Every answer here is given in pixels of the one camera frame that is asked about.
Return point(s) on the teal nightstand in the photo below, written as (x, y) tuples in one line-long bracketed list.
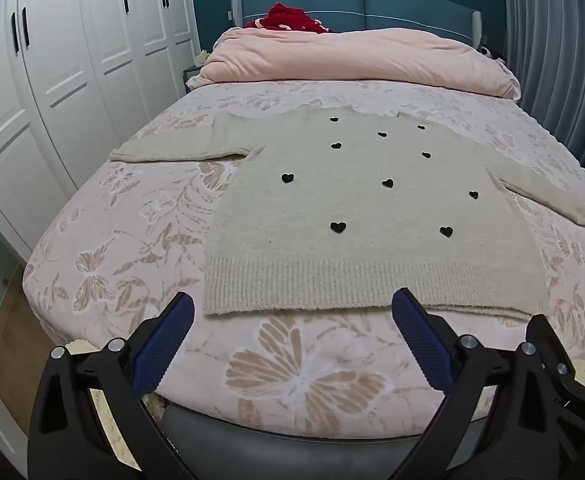
[(191, 77)]

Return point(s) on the pink butterfly print bedsheet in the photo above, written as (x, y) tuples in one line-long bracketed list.
[(297, 360)]

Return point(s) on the white wardrobe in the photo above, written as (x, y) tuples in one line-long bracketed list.
[(72, 70)]

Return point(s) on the pink duvet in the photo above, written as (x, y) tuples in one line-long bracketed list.
[(352, 57)]

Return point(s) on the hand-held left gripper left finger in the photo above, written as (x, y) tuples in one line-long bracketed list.
[(165, 342)]

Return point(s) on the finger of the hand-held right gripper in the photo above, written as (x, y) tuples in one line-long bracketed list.
[(567, 360)]

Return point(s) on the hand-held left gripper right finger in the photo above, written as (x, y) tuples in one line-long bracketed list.
[(422, 342)]

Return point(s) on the blue-grey curtain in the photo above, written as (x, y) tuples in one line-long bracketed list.
[(557, 70)]

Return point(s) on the beige sweater with black hearts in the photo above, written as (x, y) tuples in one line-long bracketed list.
[(322, 200)]

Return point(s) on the red cloth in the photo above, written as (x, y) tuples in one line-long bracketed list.
[(287, 19)]

